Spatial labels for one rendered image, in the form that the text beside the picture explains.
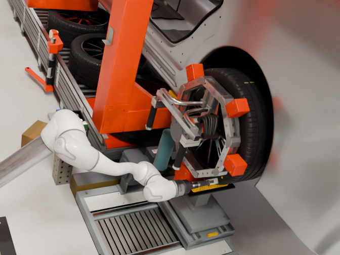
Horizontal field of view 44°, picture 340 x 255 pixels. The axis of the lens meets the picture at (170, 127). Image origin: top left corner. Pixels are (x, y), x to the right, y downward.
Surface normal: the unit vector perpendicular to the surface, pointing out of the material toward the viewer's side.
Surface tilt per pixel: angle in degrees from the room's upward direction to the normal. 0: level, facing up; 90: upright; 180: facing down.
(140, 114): 90
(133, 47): 90
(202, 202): 90
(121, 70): 90
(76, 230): 0
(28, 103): 0
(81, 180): 0
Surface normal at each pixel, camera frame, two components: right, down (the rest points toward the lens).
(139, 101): 0.45, 0.59
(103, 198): 0.25, -0.80
